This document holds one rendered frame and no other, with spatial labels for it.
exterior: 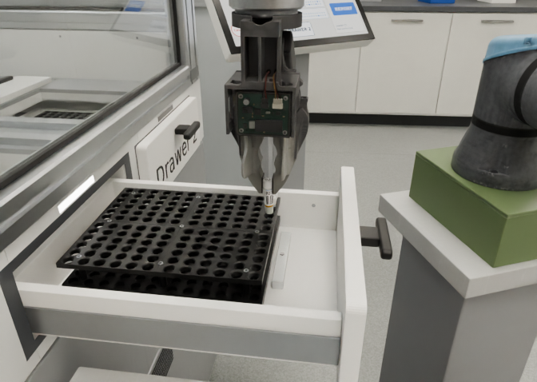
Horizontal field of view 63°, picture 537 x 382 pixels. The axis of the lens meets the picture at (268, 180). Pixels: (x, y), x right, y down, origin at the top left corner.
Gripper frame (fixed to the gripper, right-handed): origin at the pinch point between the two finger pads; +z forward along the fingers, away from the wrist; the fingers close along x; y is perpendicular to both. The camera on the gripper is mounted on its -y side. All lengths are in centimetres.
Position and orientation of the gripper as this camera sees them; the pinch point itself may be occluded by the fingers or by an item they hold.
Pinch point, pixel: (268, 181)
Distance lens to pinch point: 54.9
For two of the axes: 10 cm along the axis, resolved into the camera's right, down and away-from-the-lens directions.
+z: -0.1, 8.9, 4.5
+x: 9.9, 0.6, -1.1
